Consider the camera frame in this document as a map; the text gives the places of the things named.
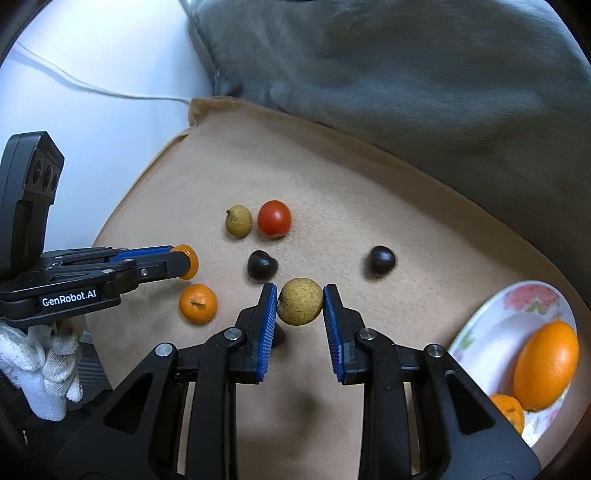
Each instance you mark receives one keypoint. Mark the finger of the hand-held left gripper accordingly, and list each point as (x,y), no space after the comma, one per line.
(138,252)
(157,270)

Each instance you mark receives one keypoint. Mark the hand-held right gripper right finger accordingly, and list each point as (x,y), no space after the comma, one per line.
(333,332)

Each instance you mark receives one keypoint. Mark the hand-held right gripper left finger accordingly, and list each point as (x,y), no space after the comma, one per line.
(267,332)

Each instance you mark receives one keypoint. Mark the small mandarin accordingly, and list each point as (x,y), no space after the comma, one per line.
(198,303)
(190,263)
(508,410)

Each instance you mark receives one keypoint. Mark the large brown longan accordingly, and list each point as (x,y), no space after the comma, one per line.
(299,301)

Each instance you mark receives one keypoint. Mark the dark purple round fruit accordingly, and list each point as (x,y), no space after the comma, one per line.
(380,261)
(262,265)

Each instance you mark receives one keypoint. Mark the small brown longan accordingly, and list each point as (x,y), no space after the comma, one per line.
(238,221)

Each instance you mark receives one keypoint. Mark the red tomato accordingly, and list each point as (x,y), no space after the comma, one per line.
(274,219)

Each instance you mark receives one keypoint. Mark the white floral plate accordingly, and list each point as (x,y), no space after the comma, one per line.
(489,337)

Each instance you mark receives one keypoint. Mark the large oval orange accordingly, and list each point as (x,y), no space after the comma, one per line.
(545,367)

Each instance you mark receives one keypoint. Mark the person's left hand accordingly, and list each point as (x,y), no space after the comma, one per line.
(55,364)

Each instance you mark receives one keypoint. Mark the tan blanket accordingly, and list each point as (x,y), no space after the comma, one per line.
(323,175)

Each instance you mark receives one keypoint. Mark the grey plush blanket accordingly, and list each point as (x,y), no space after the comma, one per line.
(392,92)

